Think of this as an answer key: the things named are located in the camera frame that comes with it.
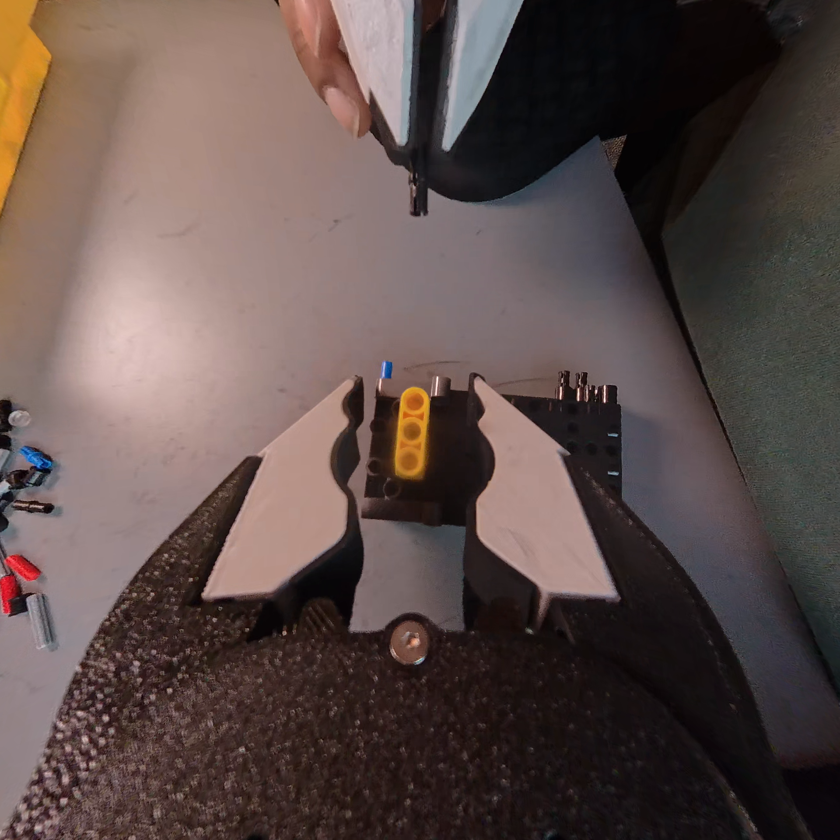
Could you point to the black lego model yellow beam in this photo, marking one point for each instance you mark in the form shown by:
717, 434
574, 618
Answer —
414, 440

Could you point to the person's right hand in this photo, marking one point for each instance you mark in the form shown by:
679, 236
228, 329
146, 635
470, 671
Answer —
322, 66

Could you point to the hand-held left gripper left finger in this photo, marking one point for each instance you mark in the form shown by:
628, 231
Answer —
282, 512

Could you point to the yellow storage bin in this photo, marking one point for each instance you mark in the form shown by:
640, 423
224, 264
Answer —
16, 79

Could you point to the black lego pin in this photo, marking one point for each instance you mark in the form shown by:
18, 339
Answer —
418, 190

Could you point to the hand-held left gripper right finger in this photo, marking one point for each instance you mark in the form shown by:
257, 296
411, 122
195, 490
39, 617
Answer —
541, 512

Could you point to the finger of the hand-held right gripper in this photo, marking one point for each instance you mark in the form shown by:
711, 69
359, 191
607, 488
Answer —
479, 46
381, 53

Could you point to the blue lego pin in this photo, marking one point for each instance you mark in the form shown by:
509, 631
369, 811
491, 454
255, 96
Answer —
385, 370

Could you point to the pile of loose lego pieces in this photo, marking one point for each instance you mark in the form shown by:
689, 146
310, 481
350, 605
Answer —
20, 578

